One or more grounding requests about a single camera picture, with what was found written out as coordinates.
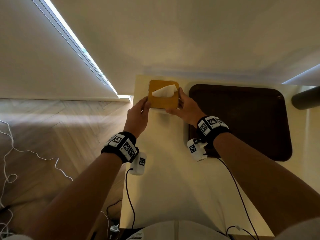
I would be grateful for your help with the person's right hand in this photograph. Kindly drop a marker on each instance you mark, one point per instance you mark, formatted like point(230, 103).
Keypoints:
point(188, 108)

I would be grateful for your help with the person's left hand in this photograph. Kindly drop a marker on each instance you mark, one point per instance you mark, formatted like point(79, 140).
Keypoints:
point(135, 117)

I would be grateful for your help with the person's left thumb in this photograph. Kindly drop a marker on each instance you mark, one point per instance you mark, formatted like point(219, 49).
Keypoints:
point(146, 106)

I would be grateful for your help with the person's right thumb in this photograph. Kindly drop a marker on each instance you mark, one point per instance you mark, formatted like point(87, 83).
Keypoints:
point(172, 111)

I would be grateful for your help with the yellow square tissue box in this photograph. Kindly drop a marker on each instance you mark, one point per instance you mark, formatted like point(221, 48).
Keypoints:
point(162, 101)

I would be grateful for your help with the person's left forearm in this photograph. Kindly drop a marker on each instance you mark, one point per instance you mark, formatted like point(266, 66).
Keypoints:
point(77, 199)

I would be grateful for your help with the person's right forearm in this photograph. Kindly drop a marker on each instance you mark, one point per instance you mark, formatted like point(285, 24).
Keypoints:
point(265, 179)

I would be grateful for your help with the white tissue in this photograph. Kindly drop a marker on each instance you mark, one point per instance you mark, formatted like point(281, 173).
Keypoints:
point(165, 91)

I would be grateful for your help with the black wristband with marker tags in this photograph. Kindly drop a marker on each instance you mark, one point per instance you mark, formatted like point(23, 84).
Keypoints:
point(122, 146)
point(211, 126)

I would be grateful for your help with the dark brown tray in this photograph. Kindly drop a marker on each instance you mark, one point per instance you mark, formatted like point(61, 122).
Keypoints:
point(240, 117)

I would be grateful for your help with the white shirt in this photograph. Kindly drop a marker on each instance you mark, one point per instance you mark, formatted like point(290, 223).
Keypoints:
point(175, 232)

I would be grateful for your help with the white charger plug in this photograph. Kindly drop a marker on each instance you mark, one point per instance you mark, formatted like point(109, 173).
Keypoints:
point(114, 227)

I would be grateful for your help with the dark grey cylindrical pole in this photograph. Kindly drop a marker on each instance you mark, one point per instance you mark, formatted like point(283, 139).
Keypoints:
point(306, 98)

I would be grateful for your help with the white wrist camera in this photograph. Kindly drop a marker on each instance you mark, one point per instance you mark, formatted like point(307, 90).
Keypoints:
point(138, 164)
point(196, 149)

